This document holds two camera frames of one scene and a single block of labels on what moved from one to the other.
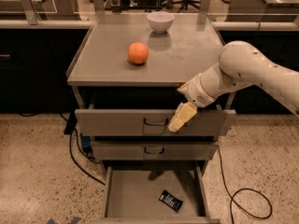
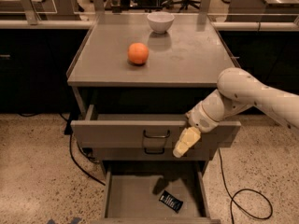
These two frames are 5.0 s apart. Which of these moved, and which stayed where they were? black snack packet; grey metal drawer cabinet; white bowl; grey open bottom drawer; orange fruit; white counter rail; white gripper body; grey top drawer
Moved: white gripper body; grey top drawer
Stayed: white bowl; orange fruit; grey open bottom drawer; grey metal drawer cabinet; black snack packet; white counter rail
